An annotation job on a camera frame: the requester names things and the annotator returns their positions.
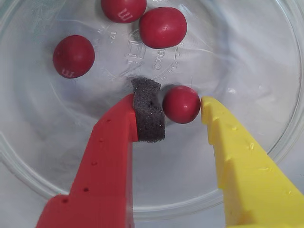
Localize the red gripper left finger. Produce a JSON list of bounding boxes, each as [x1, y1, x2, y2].
[[35, 77, 166, 228]]

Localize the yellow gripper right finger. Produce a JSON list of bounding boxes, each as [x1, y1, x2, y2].
[[200, 95, 304, 228]]

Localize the red candy pill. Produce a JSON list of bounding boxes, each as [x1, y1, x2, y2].
[[162, 85, 201, 124], [52, 35, 95, 79], [100, 0, 147, 24], [138, 7, 188, 49]]

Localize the clear glass bowl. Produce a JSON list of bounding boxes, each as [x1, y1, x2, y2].
[[0, 0, 304, 212]]

